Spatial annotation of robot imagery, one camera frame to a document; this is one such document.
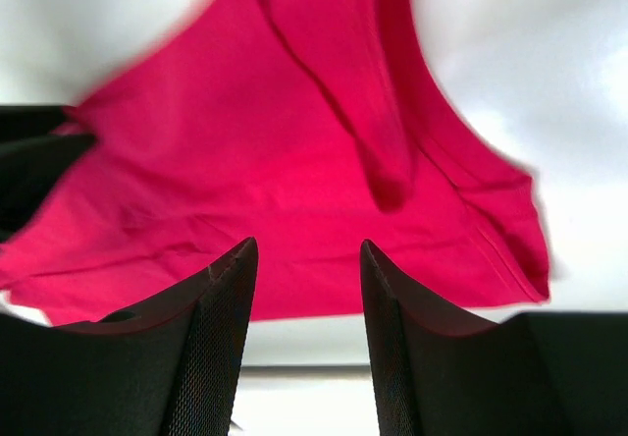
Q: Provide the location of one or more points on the aluminium table frame rail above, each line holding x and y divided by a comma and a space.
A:
308, 371

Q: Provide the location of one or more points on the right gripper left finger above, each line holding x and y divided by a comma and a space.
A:
167, 365

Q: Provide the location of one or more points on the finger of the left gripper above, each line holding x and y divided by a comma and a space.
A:
30, 168
25, 125

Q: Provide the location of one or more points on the magenta t shirt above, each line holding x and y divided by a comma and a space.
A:
309, 125

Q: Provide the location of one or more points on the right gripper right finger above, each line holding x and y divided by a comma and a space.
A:
438, 369

